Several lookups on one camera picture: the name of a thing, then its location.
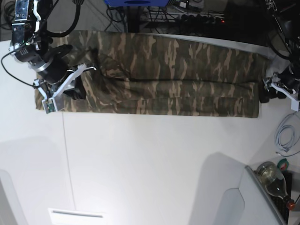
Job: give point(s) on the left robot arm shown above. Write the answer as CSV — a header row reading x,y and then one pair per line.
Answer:
x,y
284,16

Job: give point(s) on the black power strip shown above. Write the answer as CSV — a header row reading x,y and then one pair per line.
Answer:
x,y
205,18

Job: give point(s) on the clear plastic bottle red cap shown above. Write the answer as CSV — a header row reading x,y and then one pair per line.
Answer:
x,y
274,183

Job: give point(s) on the green tape roll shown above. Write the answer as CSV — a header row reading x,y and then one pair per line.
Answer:
x,y
283,164

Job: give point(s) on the blue plastic bin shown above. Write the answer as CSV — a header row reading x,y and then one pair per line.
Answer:
x,y
136,3

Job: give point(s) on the camouflage t-shirt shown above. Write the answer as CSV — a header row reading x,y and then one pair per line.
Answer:
x,y
146,74

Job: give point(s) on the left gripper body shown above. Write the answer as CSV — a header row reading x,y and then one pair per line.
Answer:
x,y
265,96

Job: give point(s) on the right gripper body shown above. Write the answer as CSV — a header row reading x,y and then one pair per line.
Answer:
x,y
53,70

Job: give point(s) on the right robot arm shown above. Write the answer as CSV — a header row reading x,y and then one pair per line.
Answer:
x,y
31,38

